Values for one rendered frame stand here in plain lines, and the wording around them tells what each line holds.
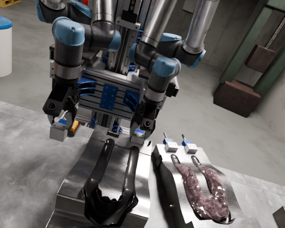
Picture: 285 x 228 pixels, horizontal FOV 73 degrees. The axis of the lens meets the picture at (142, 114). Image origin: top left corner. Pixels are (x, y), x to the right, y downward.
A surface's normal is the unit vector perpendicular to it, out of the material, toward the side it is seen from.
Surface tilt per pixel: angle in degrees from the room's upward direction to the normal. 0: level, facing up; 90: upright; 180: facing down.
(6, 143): 0
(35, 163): 0
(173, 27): 90
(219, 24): 90
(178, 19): 90
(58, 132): 90
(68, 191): 6
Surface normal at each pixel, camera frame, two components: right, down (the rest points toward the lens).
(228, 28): -0.06, 0.55
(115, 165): 0.29, -0.78
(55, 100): 0.23, -0.39
